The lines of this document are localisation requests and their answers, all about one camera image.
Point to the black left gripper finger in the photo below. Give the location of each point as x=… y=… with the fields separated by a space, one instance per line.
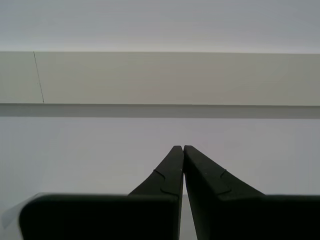
x=100 y=217
x=250 y=217

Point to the white tablecloth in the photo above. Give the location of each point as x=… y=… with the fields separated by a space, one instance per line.
x=75 y=155

